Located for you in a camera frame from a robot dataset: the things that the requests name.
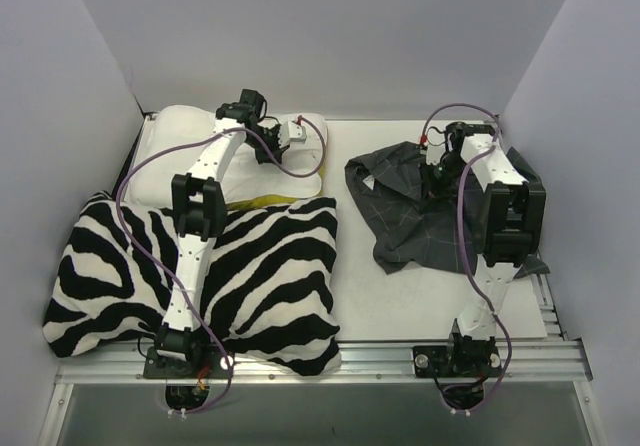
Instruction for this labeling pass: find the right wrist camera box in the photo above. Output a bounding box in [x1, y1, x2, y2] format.
[423, 143, 444, 164]

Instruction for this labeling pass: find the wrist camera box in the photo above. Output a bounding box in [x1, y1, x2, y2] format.
[423, 143, 444, 164]
[278, 120, 307, 148]

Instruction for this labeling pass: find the white pillow with yellow edge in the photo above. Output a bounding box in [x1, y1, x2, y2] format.
[123, 105, 328, 209]

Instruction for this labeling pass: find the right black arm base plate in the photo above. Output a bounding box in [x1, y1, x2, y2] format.
[412, 345, 503, 379]

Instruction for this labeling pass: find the dark grey checked pillowcase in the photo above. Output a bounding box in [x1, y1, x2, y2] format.
[344, 140, 551, 280]

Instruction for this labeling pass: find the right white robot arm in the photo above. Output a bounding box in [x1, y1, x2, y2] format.
[420, 122, 546, 375]

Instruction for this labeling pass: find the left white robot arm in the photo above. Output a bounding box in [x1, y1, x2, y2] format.
[154, 89, 289, 377]

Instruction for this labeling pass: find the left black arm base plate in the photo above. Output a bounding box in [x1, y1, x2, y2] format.
[142, 345, 229, 380]

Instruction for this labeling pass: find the aluminium rail frame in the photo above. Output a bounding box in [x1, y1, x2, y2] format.
[37, 110, 596, 446]

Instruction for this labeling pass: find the zebra striped cushion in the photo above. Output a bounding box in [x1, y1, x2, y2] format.
[43, 192, 341, 376]

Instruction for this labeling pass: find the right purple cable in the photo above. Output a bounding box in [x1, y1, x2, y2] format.
[422, 103, 511, 412]

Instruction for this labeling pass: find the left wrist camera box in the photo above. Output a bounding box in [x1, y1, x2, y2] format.
[278, 120, 307, 148]

